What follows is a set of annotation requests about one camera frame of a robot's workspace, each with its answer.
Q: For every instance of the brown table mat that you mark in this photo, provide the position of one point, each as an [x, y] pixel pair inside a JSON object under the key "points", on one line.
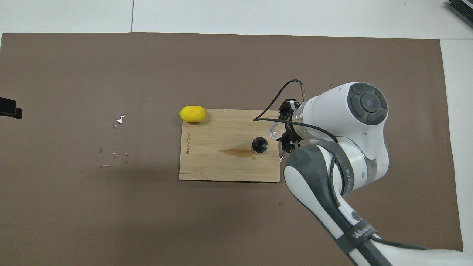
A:
{"points": [[147, 221]]}

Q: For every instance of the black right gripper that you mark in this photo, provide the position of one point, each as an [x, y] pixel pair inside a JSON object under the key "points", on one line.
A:
{"points": [[292, 118]]}

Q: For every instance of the wooden cutting board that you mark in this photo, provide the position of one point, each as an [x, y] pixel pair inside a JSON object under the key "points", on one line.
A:
{"points": [[214, 166]]}

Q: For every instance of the clear glass cup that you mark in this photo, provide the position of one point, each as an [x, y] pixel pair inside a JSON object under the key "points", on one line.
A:
{"points": [[275, 130]]}

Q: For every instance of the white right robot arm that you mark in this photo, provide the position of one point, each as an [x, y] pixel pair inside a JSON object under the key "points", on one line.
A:
{"points": [[343, 118]]}

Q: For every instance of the grey ribbed device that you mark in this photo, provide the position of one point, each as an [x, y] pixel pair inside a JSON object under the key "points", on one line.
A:
{"points": [[462, 9]]}

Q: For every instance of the yellow lemon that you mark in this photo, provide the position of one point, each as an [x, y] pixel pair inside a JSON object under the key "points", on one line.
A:
{"points": [[192, 114]]}

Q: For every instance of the metal jigger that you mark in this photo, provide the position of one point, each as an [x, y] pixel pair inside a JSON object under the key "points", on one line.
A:
{"points": [[259, 145]]}

